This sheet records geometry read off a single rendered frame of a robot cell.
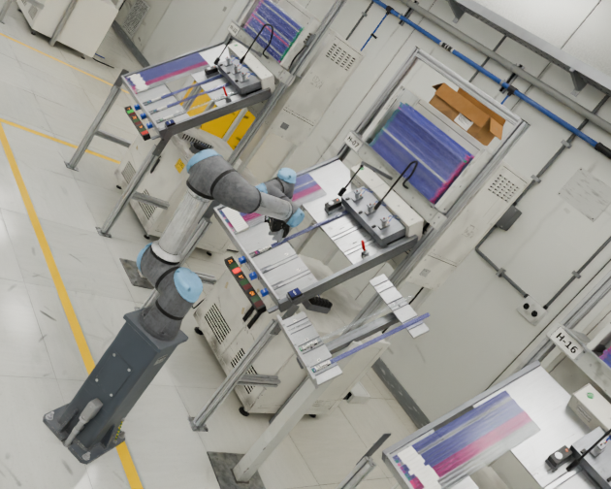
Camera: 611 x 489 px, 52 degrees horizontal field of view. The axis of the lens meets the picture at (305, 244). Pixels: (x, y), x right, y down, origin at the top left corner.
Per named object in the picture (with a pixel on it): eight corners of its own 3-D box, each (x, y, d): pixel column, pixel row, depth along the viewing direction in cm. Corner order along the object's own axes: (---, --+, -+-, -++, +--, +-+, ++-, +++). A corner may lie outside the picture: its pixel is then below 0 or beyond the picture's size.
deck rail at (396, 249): (281, 312, 264) (279, 304, 260) (278, 309, 265) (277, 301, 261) (417, 245, 285) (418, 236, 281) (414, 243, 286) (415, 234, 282)
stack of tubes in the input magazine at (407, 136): (431, 203, 276) (470, 154, 268) (368, 144, 307) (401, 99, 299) (445, 210, 285) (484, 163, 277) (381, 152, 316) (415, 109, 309)
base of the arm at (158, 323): (160, 345, 214) (175, 324, 211) (130, 315, 217) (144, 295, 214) (183, 336, 228) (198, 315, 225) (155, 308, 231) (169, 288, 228)
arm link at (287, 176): (272, 170, 242) (287, 164, 248) (269, 193, 249) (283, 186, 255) (286, 179, 239) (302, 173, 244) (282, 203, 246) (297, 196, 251)
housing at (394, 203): (407, 247, 286) (408, 226, 276) (350, 188, 316) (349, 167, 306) (421, 241, 288) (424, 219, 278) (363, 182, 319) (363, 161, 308)
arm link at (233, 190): (250, 189, 192) (312, 211, 237) (228, 168, 196) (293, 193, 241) (228, 218, 194) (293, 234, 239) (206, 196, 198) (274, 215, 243)
